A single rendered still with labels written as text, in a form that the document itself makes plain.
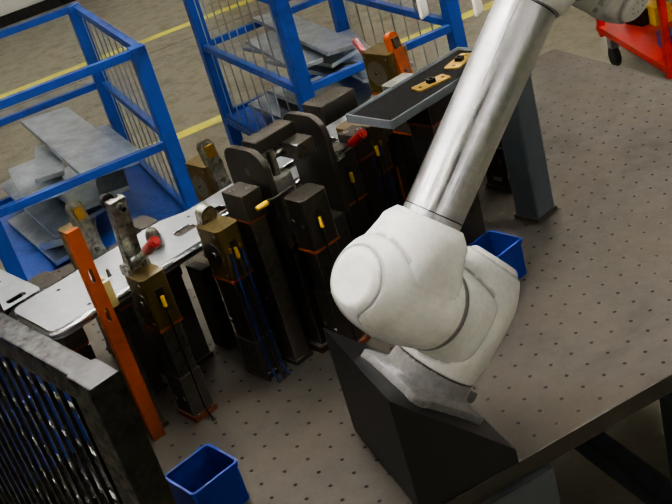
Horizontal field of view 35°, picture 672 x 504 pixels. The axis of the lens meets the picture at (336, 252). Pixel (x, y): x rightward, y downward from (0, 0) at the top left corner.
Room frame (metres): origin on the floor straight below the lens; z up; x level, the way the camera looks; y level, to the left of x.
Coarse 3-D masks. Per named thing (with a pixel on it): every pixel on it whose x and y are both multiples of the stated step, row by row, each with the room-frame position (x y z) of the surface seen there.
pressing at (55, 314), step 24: (336, 120) 2.56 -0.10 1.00; (216, 192) 2.33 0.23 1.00; (192, 216) 2.23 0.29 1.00; (144, 240) 2.18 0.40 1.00; (168, 240) 2.14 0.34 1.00; (192, 240) 2.11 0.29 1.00; (96, 264) 2.13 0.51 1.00; (168, 264) 2.02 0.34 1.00; (48, 288) 2.08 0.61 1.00; (72, 288) 2.05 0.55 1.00; (120, 288) 1.98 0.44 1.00; (24, 312) 2.00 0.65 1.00; (48, 312) 1.97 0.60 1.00; (72, 312) 1.94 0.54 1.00; (48, 336) 1.87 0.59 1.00
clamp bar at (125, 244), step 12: (108, 204) 1.91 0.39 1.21; (120, 204) 1.91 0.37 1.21; (108, 216) 1.92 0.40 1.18; (120, 216) 1.92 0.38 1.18; (120, 228) 1.91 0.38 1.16; (132, 228) 1.93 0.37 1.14; (120, 240) 1.91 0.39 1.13; (132, 240) 1.93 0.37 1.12; (120, 252) 1.93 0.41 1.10; (132, 252) 1.93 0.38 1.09; (144, 264) 1.94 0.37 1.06
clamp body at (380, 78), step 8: (368, 48) 2.86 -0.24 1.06; (376, 48) 2.84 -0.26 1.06; (384, 48) 2.82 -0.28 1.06; (368, 56) 2.82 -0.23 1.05; (376, 56) 2.79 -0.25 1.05; (384, 56) 2.76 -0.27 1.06; (392, 56) 2.76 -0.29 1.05; (408, 56) 2.80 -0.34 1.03; (368, 64) 2.82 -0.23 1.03; (376, 64) 2.79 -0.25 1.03; (384, 64) 2.77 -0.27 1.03; (392, 64) 2.76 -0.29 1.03; (368, 72) 2.83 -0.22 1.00; (376, 72) 2.80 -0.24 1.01; (384, 72) 2.78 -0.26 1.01; (392, 72) 2.76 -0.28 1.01; (376, 80) 2.81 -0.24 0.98; (384, 80) 2.78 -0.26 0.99; (376, 88) 2.82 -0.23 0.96
